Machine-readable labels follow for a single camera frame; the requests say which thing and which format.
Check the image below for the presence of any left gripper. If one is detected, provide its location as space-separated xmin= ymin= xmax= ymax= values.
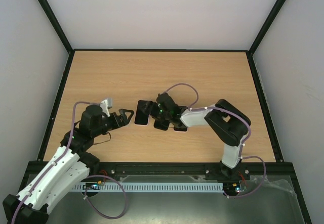
xmin=92 ymin=109 xmax=134 ymax=138

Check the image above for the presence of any black phone case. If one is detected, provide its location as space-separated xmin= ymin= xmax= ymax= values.
xmin=153 ymin=120 xmax=170 ymax=131

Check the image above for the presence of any blue phone case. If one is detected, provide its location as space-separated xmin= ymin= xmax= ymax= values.
xmin=134 ymin=100 xmax=149 ymax=126

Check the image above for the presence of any black phone pink edge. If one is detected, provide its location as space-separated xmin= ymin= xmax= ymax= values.
xmin=173 ymin=124 xmax=188 ymax=132

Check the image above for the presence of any pink translucent phone case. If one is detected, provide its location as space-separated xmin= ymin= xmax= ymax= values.
xmin=134 ymin=122 xmax=149 ymax=126

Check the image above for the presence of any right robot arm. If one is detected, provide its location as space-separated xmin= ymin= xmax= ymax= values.
xmin=138 ymin=93 xmax=251 ymax=180

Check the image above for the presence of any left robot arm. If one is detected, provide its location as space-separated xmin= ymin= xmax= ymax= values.
xmin=3 ymin=103 xmax=134 ymax=223

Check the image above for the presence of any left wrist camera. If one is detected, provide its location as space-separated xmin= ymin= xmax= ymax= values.
xmin=100 ymin=98 xmax=113 ymax=117

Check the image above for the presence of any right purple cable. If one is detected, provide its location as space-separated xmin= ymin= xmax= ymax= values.
xmin=159 ymin=83 xmax=253 ymax=161

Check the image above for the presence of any purple cable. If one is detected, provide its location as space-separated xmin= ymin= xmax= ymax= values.
xmin=10 ymin=101 xmax=104 ymax=224
xmin=159 ymin=83 xmax=253 ymax=161

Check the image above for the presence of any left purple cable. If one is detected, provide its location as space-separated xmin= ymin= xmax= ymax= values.
xmin=10 ymin=101 xmax=104 ymax=224

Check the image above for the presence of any light blue slotted cable duct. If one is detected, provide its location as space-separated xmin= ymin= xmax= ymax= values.
xmin=88 ymin=183 xmax=223 ymax=193

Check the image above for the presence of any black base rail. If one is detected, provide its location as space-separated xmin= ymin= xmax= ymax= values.
xmin=90 ymin=162 xmax=297 ymax=183

